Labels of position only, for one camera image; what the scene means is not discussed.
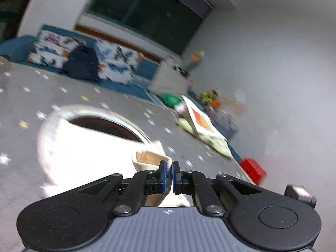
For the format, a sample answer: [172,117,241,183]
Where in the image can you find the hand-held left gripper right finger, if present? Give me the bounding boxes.
[172,161,263,217]

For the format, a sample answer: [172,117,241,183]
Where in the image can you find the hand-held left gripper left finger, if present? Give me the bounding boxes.
[76,161,169,217]

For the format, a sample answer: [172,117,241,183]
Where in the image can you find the cream sweatshirt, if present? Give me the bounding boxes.
[37,104,194,208]

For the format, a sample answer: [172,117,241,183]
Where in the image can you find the red block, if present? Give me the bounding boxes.
[240,158,268,185]

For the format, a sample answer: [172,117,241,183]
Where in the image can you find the pale green picture book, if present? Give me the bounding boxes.
[177,118,235,160]

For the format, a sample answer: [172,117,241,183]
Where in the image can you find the picture book with orange print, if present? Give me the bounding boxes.
[181,96,229,142]

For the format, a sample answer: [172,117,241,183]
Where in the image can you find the green ball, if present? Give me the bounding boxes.
[163,94,182,110]

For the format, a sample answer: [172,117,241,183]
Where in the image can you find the pile of colourful toys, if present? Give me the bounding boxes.
[197,89,224,111]

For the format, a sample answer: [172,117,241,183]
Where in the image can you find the grey star-patterned carpet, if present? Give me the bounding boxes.
[0,56,254,252]

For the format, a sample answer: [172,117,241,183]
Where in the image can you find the white storage box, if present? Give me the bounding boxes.
[149,57,190,95]

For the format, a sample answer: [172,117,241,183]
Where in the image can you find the blue padded sofa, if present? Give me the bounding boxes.
[0,24,163,103]

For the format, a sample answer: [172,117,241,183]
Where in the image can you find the orange and green toy figure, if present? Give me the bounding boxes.
[184,50,206,72]

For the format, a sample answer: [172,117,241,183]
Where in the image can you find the white printed cushion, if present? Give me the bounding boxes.
[94,39,143,85]
[27,30,88,69]

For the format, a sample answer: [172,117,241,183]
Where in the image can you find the black backpack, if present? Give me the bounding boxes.
[61,46,102,83]

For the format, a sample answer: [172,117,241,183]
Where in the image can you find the wooden window sill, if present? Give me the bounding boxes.
[75,24,164,61]

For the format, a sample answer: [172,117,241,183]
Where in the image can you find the dark window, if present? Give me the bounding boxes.
[84,0,214,56]

